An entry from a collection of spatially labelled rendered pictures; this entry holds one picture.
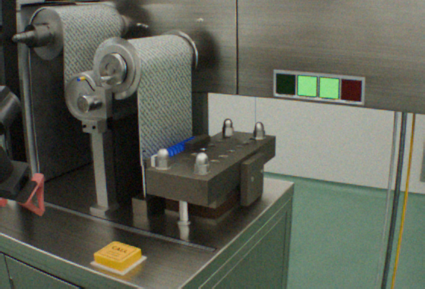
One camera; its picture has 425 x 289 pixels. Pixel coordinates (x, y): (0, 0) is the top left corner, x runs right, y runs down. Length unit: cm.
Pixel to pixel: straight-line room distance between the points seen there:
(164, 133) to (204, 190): 24
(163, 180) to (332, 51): 53
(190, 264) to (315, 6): 71
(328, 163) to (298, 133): 33
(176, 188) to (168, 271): 22
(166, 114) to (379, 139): 264
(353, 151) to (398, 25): 261
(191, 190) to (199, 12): 55
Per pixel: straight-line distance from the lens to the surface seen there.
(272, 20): 132
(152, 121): 120
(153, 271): 97
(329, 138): 380
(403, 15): 123
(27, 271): 122
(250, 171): 120
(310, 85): 129
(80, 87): 126
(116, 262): 96
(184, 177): 108
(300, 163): 392
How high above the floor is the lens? 139
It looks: 14 degrees down
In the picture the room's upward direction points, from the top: 1 degrees counter-clockwise
